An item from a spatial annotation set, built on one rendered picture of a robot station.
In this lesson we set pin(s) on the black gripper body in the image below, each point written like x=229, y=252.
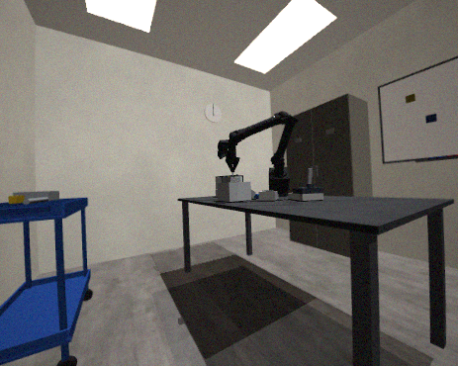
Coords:
x=233, y=158

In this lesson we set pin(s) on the white block with round holes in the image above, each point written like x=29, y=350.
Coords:
x=232, y=190
x=268, y=195

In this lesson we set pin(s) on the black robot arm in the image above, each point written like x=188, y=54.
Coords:
x=227, y=147

